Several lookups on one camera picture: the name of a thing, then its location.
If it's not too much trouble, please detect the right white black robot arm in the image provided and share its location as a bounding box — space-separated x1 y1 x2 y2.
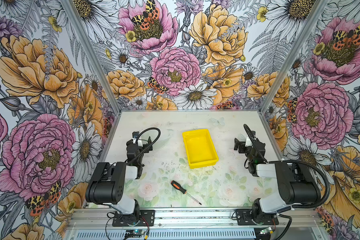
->
234 136 321 225

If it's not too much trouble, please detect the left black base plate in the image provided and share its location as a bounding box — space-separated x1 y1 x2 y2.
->
112 210 156 227

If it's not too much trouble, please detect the green circuit board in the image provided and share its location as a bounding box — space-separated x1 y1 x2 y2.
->
124 229 146 238
259 227 273 235

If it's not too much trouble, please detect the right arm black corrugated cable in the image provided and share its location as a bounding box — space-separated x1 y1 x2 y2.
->
243 123 331 210

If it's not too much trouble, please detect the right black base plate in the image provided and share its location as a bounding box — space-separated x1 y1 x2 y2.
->
233 209 279 226

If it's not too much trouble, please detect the left green circuit board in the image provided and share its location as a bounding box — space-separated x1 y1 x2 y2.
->
124 229 146 238

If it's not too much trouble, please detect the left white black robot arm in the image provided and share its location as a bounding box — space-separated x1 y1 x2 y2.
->
85 132 156 227

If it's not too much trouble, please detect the yellow plastic bin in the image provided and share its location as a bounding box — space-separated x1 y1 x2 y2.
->
182 129 219 169

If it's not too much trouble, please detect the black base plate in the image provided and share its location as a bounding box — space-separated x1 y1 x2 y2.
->
233 209 279 226
112 210 156 227

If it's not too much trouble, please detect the right green circuit board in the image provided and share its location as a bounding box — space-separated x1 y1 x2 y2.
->
259 227 273 235

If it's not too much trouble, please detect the aluminium front rail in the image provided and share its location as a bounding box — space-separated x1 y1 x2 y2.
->
65 207 330 240

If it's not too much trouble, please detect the orange black handled screwdriver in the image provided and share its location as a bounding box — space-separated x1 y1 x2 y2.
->
171 180 202 205

